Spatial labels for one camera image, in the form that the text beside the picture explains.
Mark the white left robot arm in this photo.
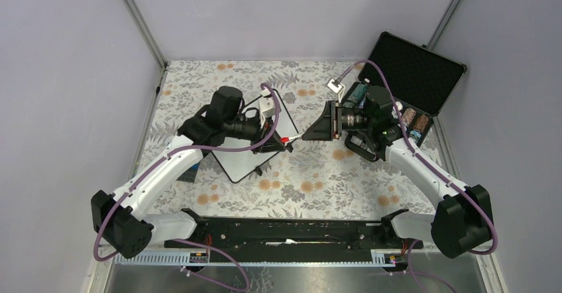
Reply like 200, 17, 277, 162
91, 84, 296, 262

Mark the teal poker chip stack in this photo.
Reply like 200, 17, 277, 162
342, 82, 368, 108

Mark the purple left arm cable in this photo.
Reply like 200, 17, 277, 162
93, 82, 282, 292

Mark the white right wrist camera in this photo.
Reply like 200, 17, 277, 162
327, 79, 345, 93

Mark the brown poker chip stack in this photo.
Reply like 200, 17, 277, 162
410, 115, 429, 143

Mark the pink poker chip stack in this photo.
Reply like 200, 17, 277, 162
402, 108, 417, 128

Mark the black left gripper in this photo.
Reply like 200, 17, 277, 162
224, 111, 286, 154

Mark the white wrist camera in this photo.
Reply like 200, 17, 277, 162
327, 79, 345, 93
258, 97, 276, 119

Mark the white marker pen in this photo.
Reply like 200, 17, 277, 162
290, 135, 302, 142

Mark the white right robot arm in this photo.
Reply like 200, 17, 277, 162
302, 86, 498, 259

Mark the black poker chip case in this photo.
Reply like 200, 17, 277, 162
357, 32, 467, 146

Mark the grey lego baseplate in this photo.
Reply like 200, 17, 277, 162
177, 163, 199, 183

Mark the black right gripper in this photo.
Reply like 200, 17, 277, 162
302, 100, 374, 141

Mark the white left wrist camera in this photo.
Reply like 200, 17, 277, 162
258, 97, 276, 119

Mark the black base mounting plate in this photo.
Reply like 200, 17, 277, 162
164, 216, 423, 264

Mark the floral patterned table mat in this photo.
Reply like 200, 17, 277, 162
140, 61, 433, 220

